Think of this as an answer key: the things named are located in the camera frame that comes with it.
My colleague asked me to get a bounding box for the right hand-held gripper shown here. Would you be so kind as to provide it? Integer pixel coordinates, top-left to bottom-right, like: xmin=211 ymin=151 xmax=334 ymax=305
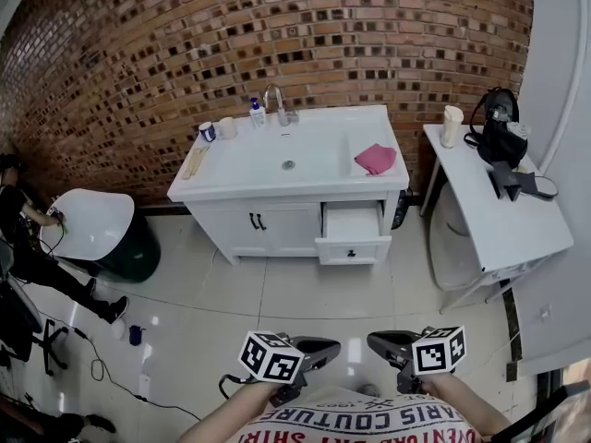
xmin=367 ymin=325 xmax=466 ymax=394

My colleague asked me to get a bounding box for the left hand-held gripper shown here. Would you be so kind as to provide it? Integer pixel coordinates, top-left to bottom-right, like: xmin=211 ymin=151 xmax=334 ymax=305
xmin=237 ymin=329 xmax=342 ymax=408

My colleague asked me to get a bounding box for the white drawer with black knob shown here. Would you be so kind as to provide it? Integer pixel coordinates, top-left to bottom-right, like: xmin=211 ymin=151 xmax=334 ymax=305
xmin=315 ymin=200 xmax=392 ymax=266

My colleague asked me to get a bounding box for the person's right forearm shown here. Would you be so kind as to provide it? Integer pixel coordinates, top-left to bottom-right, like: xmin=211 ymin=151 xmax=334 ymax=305
xmin=422 ymin=370 xmax=513 ymax=438

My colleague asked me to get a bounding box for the person's left forearm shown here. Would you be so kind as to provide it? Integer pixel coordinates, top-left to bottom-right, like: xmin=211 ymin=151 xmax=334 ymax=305
xmin=177 ymin=379 xmax=287 ymax=443

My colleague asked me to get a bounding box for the person's printed white shirt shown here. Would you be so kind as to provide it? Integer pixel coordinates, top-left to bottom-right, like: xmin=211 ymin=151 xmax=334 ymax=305
xmin=235 ymin=385 xmax=488 ymax=443

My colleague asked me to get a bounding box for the beige chair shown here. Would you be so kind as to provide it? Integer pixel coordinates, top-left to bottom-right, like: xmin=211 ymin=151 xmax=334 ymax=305
xmin=428 ymin=182 xmax=487 ymax=293

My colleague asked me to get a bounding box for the white cabinet door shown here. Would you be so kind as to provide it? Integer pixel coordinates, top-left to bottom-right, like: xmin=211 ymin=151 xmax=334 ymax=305
xmin=257 ymin=202 xmax=322 ymax=256
xmin=193 ymin=204 xmax=260 ymax=256

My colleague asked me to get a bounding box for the white vanity cabinet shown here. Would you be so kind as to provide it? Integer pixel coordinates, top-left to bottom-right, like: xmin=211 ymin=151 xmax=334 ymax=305
xmin=184 ymin=189 xmax=402 ymax=267

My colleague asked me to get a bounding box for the white side table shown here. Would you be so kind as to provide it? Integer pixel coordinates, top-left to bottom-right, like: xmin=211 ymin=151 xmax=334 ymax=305
xmin=422 ymin=123 xmax=575 ymax=316

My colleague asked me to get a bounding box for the black stand device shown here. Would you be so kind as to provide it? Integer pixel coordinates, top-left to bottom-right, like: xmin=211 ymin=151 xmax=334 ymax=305
xmin=488 ymin=160 xmax=539 ymax=202

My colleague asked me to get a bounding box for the round black mirror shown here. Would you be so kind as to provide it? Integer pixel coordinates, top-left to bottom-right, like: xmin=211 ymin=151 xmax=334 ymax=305
xmin=529 ymin=175 xmax=559 ymax=201

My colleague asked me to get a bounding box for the pink cloth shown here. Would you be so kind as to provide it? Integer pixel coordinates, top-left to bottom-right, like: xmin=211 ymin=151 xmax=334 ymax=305
xmin=354 ymin=143 xmax=398 ymax=177

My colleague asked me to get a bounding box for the black bag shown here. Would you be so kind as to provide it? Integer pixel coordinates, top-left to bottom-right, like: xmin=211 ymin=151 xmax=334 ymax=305
xmin=464 ymin=87 xmax=530 ymax=170

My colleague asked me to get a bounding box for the black office chair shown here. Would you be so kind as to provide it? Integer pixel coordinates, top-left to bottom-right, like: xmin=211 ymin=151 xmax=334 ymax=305
xmin=0 ymin=274 xmax=70 ymax=377

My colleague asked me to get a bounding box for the white tub with green base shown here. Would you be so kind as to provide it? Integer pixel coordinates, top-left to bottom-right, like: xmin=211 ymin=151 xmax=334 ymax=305
xmin=39 ymin=187 xmax=162 ymax=284

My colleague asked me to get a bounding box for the cream tumbler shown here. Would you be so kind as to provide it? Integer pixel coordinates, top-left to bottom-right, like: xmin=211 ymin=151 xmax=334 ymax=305
xmin=440 ymin=105 xmax=464 ymax=149

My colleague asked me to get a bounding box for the white cup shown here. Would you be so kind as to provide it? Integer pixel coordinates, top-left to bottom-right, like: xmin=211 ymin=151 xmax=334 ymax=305
xmin=217 ymin=116 xmax=239 ymax=141

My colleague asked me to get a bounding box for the white blue soap bottle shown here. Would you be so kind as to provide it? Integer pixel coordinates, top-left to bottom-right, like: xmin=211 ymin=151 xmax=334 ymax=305
xmin=248 ymin=97 xmax=267 ymax=128

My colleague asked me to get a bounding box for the chrome faucet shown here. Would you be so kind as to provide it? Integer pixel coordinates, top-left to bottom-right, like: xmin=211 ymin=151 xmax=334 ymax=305
xmin=262 ymin=84 xmax=300 ymax=127

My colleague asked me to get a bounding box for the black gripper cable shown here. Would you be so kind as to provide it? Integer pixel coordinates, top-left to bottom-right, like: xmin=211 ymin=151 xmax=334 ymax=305
xmin=218 ymin=374 xmax=251 ymax=401

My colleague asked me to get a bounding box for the thin white cable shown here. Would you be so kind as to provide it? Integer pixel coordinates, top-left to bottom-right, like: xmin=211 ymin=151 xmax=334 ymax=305
xmin=202 ymin=246 xmax=218 ymax=291

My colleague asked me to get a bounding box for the black shoulder strap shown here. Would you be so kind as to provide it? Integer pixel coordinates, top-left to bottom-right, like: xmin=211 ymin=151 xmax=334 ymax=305
xmin=502 ymin=380 xmax=591 ymax=443

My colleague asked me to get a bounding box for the black floor cable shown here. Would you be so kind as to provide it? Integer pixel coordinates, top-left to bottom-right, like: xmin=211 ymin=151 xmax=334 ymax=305
xmin=73 ymin=328 xmax=202 ymax=422

